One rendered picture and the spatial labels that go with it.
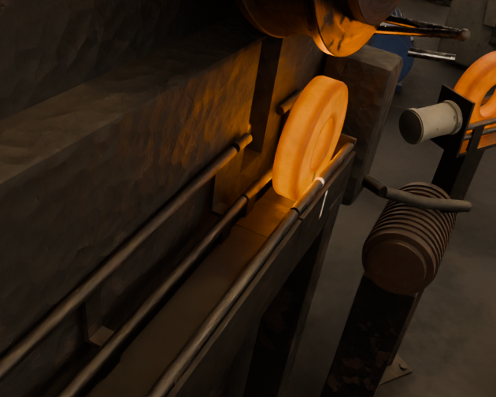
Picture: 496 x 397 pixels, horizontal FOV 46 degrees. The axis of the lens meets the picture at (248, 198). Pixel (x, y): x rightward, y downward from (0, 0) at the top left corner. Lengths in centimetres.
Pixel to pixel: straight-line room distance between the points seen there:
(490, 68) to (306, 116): 48
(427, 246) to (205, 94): 56
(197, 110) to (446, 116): 58
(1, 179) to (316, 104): 40
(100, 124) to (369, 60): 51
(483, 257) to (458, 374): 53
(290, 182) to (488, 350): 109
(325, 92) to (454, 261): 130
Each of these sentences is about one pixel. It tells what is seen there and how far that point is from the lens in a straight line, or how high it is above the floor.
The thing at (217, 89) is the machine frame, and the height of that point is 84.
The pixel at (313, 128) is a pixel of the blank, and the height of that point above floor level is 79.
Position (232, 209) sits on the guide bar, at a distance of 65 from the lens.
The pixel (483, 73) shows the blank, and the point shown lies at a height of 76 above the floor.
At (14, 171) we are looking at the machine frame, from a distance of 39.
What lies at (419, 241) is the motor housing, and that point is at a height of 53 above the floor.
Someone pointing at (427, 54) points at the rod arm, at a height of 87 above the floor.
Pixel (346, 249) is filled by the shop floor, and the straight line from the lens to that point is 181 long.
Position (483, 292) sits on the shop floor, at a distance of 186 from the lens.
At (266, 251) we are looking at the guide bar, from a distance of 60.
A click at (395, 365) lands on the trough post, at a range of 152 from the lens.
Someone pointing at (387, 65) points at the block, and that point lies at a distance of 86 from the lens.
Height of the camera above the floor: 108
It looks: 34 degrees down
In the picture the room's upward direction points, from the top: 10 degrees clockwise
